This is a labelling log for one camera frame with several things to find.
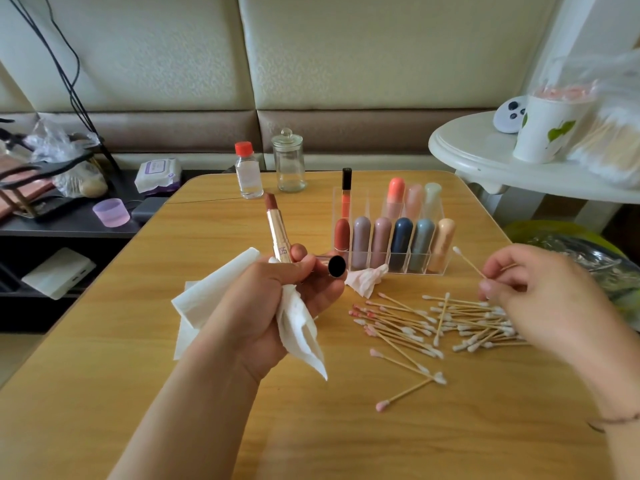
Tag white panda figure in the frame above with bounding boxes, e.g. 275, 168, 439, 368
493, 95, 529, 135

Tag red lipstick mauve tube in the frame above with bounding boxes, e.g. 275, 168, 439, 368
351, 215, 372, 271

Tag white mug green leaf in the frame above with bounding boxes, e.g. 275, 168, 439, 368
513, 87, 599, 165

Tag person's right hand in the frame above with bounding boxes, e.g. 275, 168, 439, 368
478, 245, 640, 396

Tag pile of cotton swabs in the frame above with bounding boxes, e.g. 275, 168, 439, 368
420, 289, 531, 354

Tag clear bottle red cap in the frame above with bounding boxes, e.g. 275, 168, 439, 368
235, 141, 265, 200

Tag black cables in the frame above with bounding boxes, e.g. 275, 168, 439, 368
5, 0, 111, 161

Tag white power bank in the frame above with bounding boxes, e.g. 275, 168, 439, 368
21, 247, 97, 301

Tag person's left hand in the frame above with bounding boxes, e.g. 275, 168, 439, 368
205, 245, 349, 381

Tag person's right forearm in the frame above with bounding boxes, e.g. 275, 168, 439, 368
590, 355, 640, 480

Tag small purple plastic cup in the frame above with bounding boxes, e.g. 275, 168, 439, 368
92, 197, 131, 229

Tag stack of white tissues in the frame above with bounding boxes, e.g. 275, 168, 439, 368
171, 247, 261, 361

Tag red lipstick navy tube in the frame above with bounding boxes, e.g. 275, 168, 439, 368
389, 215, 414, 274

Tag wet wipes pack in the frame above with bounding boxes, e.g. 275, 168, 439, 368
135, 159, 183, 196

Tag thin wrist bracelet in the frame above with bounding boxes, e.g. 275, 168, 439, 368
588, 409, 640, 434

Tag dark grey flat box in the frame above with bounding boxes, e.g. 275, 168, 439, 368
131, 195, 169, 222

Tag glass jar with lid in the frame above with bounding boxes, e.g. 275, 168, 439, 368
272, 127, 307, 194

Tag black low shelf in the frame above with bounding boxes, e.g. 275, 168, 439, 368
0, 167, 231, 331

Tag pink-tipped cotton swab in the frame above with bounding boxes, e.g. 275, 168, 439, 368
375, 371, 448, 413

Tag beige padded backrest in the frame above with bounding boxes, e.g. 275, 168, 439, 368
0, 0, 561, 171

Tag pink tray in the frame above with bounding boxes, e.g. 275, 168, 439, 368
0, 159, 56, 221

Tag brown lipstick gold tube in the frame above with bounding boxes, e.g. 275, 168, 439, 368
264, 191, 294, 264

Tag red lipstick grey-blue tube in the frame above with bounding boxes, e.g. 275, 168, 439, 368
409, 217, 436, 274

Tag white round side table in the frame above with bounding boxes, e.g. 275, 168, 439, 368
428, 111, 640, 204

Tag metallic purple lipstick cap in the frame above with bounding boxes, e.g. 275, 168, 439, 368
318, 253, 349, 280

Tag red lipstick beige tube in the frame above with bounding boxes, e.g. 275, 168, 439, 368
430, 217, 457, 275

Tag crumpled clear plastic bag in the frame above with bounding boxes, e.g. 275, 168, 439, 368
25, 115, 109, 200

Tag clear acrylic lipstick organizer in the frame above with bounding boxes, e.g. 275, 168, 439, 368
333, 167, 457, 276

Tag yellow-green bin with bag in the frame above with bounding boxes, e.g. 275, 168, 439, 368
505, 219, 640, 331

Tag red lipstick dusty pink tube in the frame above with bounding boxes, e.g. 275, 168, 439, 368
371, 215, 392, 269

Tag person's left forearm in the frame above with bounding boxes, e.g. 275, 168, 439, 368
108, 345, 271, 480

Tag large white tissue sheet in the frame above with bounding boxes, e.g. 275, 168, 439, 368
275, 257, 329, 382

